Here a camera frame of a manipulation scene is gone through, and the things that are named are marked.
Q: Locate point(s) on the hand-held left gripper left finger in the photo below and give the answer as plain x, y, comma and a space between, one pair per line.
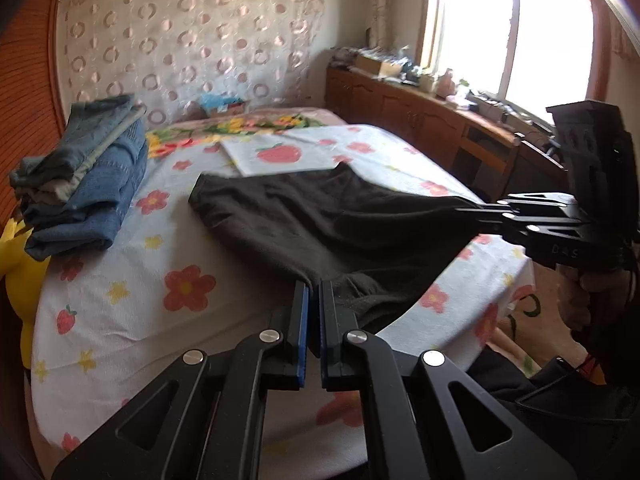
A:
301, 330

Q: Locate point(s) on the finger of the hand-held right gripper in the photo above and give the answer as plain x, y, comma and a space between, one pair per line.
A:
530, 227
540, 202

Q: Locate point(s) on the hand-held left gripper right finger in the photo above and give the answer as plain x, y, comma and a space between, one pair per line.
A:
327, 330

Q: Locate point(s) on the black pants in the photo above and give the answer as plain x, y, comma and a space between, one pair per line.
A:
300, 230

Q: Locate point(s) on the person's right hand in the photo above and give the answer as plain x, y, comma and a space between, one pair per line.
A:
575, 295

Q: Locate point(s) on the white flower print blanket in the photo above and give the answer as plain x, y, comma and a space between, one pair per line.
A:
165, 320

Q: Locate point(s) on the long wooden cabinet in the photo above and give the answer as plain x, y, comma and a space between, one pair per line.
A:
420, 120

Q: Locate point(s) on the pale green cup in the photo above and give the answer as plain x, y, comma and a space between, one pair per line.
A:
426, 83

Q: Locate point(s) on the window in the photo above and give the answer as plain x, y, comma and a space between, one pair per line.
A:
505, 25

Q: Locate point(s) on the person's black clothing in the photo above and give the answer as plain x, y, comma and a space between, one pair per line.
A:
575, 435

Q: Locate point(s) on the floral bedsheet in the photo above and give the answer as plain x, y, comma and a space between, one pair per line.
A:
250, 122

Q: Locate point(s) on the open cardboard box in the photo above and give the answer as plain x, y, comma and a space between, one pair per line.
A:
375, 65

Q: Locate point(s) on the folded blue denim jeans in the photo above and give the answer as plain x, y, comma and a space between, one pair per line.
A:
115, 175
85, 230

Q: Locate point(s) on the blue plastic bag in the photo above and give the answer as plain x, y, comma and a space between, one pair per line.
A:
217, 100

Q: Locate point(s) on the patterned window curtain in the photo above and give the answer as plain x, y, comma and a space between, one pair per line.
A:
395, 5

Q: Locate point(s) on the yellow plush toy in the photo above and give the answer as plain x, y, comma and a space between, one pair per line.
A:
20, 280

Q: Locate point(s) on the folded faded blue jeans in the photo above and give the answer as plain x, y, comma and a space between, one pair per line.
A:
75, 135

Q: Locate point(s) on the circle pattern curtain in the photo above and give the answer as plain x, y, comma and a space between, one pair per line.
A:
200, 35

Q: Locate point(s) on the wooden slatted wardrobe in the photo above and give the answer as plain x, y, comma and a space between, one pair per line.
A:
25, 85

